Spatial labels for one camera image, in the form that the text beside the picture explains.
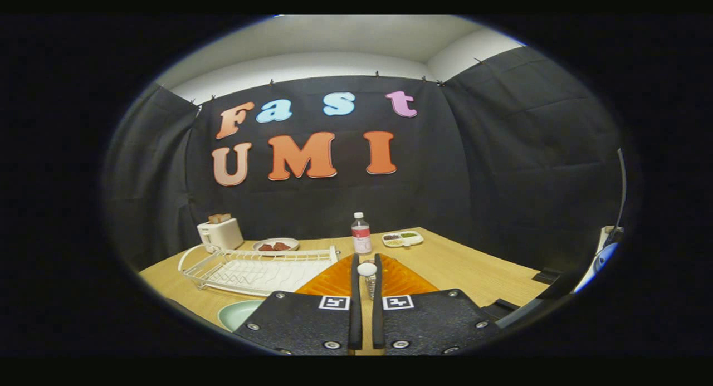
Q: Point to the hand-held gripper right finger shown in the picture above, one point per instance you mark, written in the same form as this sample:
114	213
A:
377	313

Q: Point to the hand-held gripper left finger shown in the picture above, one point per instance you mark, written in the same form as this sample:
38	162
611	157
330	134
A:
355	308

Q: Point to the white pink spoon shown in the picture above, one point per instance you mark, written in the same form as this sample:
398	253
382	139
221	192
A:
367	269

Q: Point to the light green plate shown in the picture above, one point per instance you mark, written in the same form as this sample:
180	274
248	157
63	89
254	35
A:
237	313

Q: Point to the small white plate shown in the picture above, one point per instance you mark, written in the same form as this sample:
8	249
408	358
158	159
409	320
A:
293	244

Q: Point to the clear bottle red label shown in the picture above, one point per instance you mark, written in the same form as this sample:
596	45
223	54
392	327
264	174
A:
361	238

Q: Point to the white divided snack tray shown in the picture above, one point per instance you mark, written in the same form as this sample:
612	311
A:
402	239

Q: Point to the red food pieces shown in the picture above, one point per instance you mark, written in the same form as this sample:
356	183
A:
274	247

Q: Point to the flat black object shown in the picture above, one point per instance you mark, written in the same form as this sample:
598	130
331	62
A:
501	309

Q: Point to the white toaster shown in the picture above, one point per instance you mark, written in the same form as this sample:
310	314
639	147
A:
223	235

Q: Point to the brown toast slice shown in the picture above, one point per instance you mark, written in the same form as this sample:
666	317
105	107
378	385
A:
219	218

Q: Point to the small black block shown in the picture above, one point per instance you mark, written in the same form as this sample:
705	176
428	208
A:
547	277

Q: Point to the black backdrop cloth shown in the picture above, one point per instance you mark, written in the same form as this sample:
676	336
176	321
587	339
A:
501	180

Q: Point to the blue white object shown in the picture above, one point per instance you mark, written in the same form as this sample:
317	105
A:
601	260

